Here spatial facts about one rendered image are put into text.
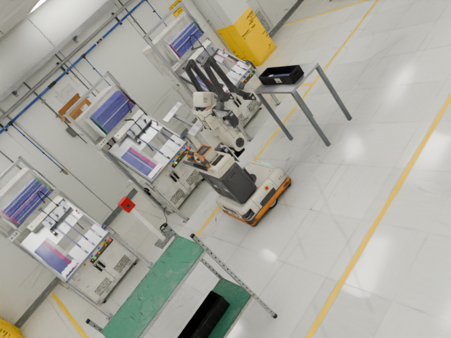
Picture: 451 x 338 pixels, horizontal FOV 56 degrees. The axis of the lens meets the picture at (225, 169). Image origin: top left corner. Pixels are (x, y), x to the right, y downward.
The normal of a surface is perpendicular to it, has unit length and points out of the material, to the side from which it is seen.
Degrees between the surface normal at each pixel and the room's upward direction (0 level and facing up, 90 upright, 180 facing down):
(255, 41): 90
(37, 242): 47
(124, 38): 90
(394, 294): 0
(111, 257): 90
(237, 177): 90
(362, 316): 0
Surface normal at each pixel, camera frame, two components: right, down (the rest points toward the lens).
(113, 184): 0.57, 0.06
